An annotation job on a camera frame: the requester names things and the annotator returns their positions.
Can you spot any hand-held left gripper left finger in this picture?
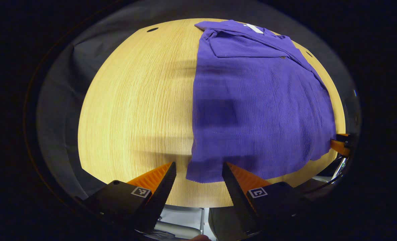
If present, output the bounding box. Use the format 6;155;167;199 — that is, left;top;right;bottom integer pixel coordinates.
81;162;177;232

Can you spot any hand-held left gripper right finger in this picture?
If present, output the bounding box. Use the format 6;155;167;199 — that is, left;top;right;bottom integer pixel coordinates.
221;162;311;235

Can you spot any purple shirt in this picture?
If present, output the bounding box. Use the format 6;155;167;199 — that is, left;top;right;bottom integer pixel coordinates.
186;19;337;184

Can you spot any grey metal frame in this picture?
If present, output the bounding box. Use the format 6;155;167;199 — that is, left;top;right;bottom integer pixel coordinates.
154;204;206;240

